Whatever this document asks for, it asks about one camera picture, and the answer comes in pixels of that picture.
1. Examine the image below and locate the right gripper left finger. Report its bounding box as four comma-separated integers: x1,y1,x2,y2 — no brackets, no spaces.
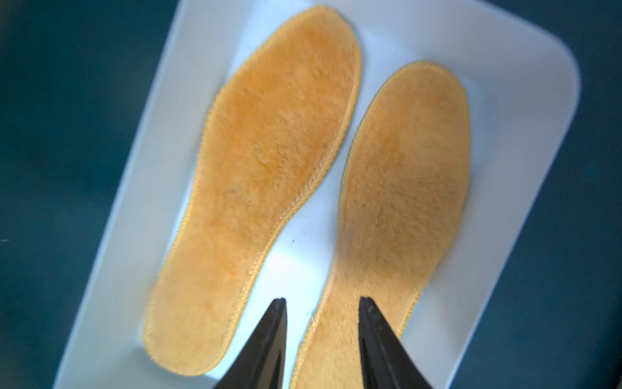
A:
215,298,288,389

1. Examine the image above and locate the fuzzy yellow insole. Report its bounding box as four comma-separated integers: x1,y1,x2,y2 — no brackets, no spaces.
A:
143,6,362,376
289,62,471,388

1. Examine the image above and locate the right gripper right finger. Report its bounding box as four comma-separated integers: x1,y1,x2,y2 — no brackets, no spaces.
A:
358,297,431,389

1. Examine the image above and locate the green table mat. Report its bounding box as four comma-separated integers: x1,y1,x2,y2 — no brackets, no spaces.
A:
1,1,621,388

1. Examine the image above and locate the white storage box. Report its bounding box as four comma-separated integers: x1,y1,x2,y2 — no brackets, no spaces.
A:
54,1,581,388

